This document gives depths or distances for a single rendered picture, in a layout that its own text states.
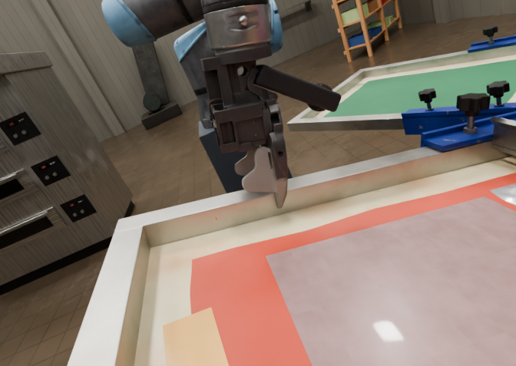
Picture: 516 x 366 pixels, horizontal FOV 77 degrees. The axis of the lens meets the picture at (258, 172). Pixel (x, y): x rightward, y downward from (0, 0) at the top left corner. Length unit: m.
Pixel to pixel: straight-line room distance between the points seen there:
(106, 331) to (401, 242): 0.31
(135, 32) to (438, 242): 0.47
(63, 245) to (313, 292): 3.45
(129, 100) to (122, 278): 9.80
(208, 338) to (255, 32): 0.31
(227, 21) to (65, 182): 3.08
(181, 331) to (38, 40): 10.35
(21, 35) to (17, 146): 7.47
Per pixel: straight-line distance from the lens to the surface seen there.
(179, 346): 0.33
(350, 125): 1.16
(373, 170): 0.51
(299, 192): 0.47
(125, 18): 0.52
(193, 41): 0.82
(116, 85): 10.13
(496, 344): 0.33
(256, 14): 0.40
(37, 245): 3.79
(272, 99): 0.41
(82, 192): 3.39
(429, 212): 0.47
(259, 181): 0.43
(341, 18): 6.82
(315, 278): 0.36
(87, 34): 10.20
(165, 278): 0.41
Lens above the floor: 1.40
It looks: 24 degrees down
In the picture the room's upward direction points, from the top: 24 degrees counter-clockwise
